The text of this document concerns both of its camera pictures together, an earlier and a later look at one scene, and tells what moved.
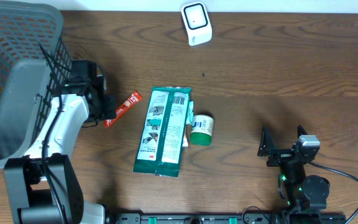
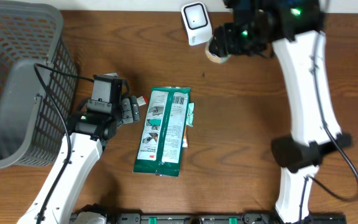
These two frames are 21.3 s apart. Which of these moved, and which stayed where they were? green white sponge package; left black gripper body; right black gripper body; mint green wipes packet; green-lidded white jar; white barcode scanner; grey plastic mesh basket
Moved: left black gripper body; right black gripper body; green-lidded white jar
Stayed: grey plastic mesh basket; white barcode scanner; mint green wipes packet; green white sponge package
